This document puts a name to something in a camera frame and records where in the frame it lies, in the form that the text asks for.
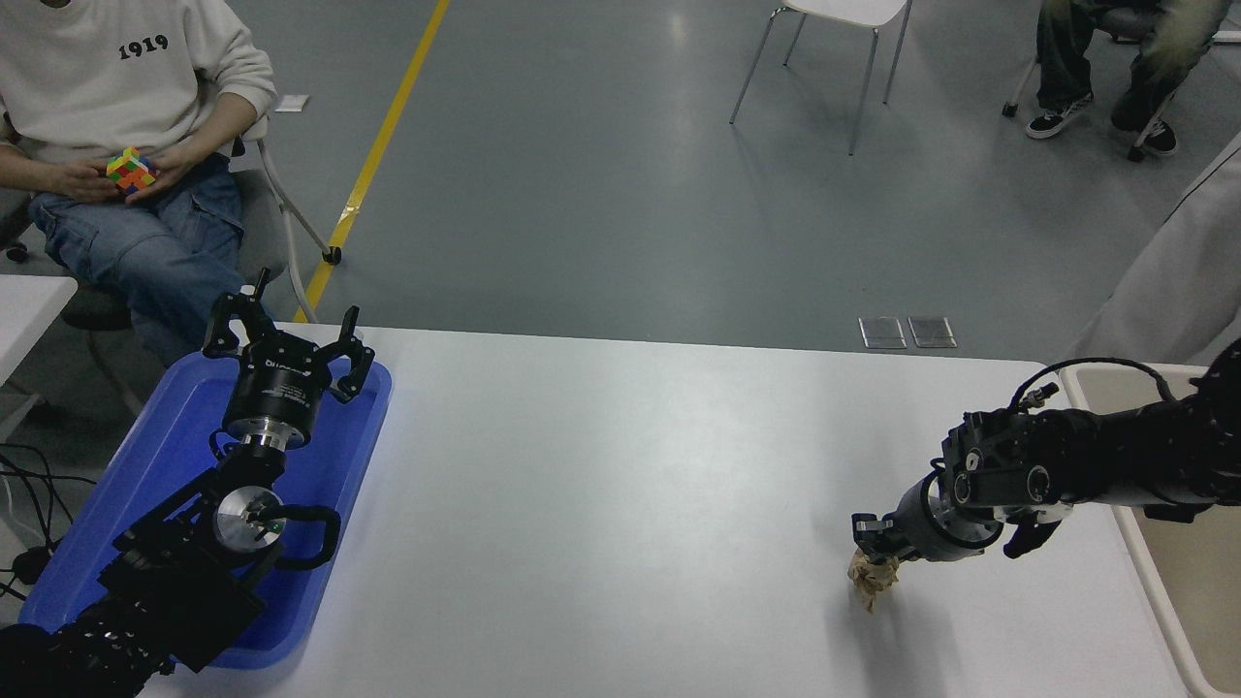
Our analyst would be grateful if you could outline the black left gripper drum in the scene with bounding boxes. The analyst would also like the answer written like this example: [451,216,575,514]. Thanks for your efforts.
[223,339,336,437]

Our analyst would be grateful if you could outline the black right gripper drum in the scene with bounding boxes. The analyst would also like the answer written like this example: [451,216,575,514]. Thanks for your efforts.
[894,475,961,564]

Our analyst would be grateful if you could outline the tan paper ball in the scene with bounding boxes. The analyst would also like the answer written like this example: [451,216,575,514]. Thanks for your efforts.
[847,548,901,614]

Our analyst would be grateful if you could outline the multicolour puzzle cube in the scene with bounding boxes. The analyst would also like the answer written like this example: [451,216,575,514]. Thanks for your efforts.
[106,146,157,196]

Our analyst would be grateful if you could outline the seated person's left hand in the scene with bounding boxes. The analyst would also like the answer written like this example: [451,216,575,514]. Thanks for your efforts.
[126,139,201,205]

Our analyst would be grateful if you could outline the seated person's right hand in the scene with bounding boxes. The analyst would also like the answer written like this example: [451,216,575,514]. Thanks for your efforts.
[53,156,127,205]

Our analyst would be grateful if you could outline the blue plastic tray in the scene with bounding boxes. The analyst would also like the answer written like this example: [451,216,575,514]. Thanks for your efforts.
[19,351,394,672]

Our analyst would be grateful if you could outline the white side table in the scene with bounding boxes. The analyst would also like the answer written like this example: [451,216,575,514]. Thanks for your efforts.
[0,274,79,437]

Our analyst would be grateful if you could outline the yellow floor tape line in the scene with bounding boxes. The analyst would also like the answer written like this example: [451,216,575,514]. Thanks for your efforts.
[294,0,452,324]

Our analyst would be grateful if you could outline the seated person with cube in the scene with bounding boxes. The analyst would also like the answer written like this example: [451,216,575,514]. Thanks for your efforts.
[0,0,277,367]

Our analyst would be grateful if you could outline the large pale bin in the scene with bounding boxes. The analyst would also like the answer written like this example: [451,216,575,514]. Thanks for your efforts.
[1060,361,1241,698]

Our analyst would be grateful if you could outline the standing person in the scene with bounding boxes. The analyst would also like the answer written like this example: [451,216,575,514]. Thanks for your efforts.
[1066,131,1241,367]

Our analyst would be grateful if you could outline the seated person dark shoes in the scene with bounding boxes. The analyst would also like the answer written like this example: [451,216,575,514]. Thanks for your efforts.
[1026,0,1232,156]

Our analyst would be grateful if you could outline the white chair metal legs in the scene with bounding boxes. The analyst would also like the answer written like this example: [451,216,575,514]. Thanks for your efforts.
[729,0,914,156]

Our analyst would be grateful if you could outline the grey chair white frame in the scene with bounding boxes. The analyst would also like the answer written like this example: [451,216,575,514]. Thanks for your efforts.
[0,111,343,335]

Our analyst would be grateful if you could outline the black floor cable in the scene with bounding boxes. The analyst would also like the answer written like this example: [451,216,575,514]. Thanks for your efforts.
[0,465,71,558]
[0,442,98,488]

